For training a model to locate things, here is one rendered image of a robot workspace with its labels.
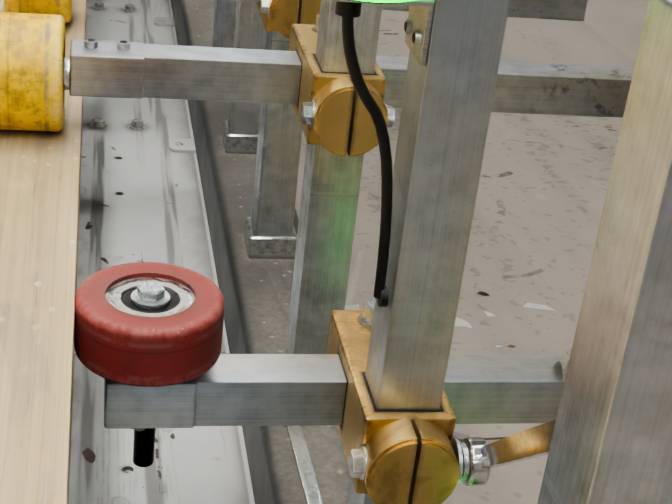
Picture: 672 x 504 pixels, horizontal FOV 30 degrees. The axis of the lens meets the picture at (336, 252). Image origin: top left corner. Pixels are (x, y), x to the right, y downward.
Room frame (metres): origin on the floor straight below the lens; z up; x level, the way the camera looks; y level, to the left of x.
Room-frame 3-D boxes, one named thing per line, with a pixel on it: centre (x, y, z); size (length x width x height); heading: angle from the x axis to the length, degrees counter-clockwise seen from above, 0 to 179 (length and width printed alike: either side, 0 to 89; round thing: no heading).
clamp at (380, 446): (0.60, -0.04, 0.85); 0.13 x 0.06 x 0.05; 12
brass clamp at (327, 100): (0.84, 0.01, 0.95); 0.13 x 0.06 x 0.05; 12
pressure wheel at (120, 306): (0.59, 0.10, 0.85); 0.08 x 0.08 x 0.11
